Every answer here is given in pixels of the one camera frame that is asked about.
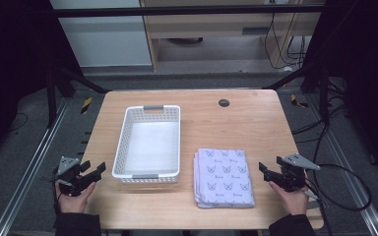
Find person's right hand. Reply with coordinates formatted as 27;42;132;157
268;179;310;216

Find light wooden desk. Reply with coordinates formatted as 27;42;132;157
139;0;327;72

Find black cables under desk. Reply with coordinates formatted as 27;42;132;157
263;13;309;72

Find thin black floor cable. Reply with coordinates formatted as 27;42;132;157
7;111;30;134

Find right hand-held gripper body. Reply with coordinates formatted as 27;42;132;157
275;153;322;193

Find person's left hand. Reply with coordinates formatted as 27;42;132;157
54;181;97;214

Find black floor cables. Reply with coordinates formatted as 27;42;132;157
290;78;353;165

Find folded lavender printed cloth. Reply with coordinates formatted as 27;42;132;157
192;147;256;209

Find white cabinet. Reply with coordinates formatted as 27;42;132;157
49;0;154;69

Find white perforated plastic basket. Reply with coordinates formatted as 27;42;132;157
111;104;182;184

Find aluminium floor rail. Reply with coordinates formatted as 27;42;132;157
0;97;71;236
308;93;378;236

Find yellow black striped tape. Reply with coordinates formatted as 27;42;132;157
80;96;94;115
290;93;309;109

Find black metal stand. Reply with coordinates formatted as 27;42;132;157
264;60;332;126
44;63;110;130

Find black looped gripper cable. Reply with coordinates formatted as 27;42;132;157
303;162;373;236

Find black horizontal frame bar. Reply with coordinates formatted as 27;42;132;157
50;4;327;18

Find dark curtain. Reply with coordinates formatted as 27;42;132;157
0;0;82;168
303;0;378;183

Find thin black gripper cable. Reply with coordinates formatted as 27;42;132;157
50;178;62;215

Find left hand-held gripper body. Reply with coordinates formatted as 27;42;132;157
52;155;96;198

